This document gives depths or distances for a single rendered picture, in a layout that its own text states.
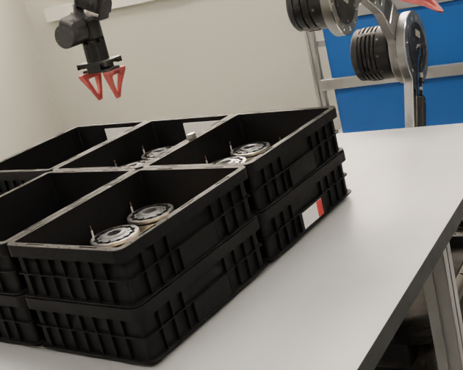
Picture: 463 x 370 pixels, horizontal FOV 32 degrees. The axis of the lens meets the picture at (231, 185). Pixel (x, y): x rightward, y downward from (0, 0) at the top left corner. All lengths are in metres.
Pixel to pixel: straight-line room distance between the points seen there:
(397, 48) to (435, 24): 1.05
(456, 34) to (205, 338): 2.42
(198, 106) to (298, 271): 3.74
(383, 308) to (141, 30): 4.16
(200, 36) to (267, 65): 0.49
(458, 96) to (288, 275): 2.20
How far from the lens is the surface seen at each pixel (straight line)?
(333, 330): 1.40
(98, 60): 2.01
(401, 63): 2.61
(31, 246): 1.48
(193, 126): 2.16
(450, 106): 3.72
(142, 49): 5.43
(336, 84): 3.83
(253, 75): 5.04
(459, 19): 3.62
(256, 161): 1.63
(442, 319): 1.98
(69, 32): 1.94
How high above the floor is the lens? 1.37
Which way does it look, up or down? 17 degrees down
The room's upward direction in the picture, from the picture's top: 14 degrees counter-clockwise
